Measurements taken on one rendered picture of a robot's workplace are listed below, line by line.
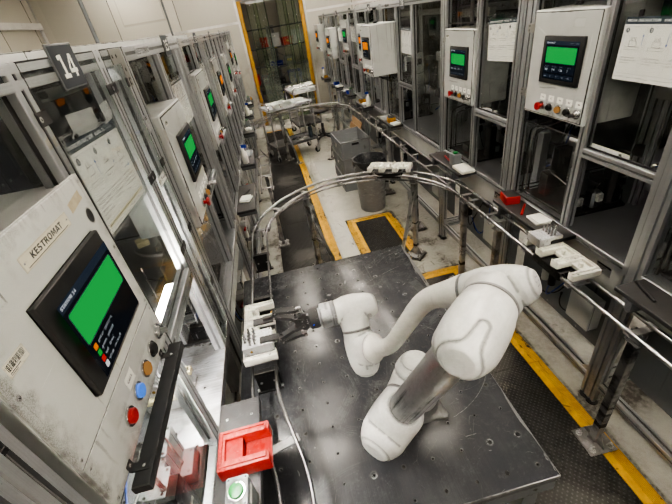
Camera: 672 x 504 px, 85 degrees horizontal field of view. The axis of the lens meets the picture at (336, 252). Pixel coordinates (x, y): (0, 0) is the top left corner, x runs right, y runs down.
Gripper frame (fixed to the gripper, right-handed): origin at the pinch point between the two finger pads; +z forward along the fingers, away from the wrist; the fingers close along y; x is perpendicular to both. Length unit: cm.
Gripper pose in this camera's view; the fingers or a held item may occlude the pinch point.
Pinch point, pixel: (264, 330)
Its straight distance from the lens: 135.3
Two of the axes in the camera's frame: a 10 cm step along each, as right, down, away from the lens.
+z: -9.7, 2.3, -0.8
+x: 1.9, 5.1, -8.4
